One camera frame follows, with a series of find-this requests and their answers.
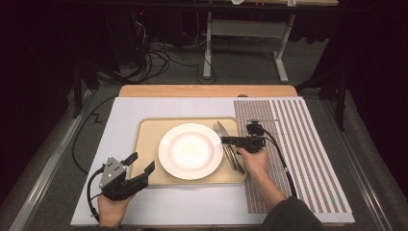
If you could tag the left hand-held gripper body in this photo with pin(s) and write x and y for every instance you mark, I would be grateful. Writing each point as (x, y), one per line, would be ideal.
(112, 178)

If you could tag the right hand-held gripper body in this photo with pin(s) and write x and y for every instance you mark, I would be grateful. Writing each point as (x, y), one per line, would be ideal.
(253, 142)

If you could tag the silver fork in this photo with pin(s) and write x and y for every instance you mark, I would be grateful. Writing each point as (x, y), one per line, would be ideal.
(218, 129)

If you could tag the white board sheet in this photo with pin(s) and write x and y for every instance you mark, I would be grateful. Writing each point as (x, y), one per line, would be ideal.
(179, 203)

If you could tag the beige plastic tray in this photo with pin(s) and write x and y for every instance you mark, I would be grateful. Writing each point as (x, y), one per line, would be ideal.
(147, 141)

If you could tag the person's left hand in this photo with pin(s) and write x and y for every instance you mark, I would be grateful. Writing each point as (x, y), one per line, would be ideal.
(110, 211)

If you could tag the aluminium floor rail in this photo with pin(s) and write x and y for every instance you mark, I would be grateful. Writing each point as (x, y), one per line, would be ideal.
(369, 199)
(48, 166)

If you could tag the striped woven placemat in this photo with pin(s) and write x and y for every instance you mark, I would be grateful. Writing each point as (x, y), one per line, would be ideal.
(314, 154)

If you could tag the black metal stand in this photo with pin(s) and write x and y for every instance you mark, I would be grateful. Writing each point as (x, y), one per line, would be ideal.
(340, 102)
(77, 93)

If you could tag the white round plate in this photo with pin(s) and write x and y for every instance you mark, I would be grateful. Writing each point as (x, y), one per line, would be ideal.
(191, 150)

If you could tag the silver table knife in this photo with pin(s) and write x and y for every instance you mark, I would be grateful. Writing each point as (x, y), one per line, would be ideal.
(224, 129)

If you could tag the white metal desk frame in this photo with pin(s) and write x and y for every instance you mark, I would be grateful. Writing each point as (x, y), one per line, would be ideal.
(247, 28)

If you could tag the person's right hand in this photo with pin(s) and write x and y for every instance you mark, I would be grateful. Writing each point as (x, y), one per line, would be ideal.
(258, 163)

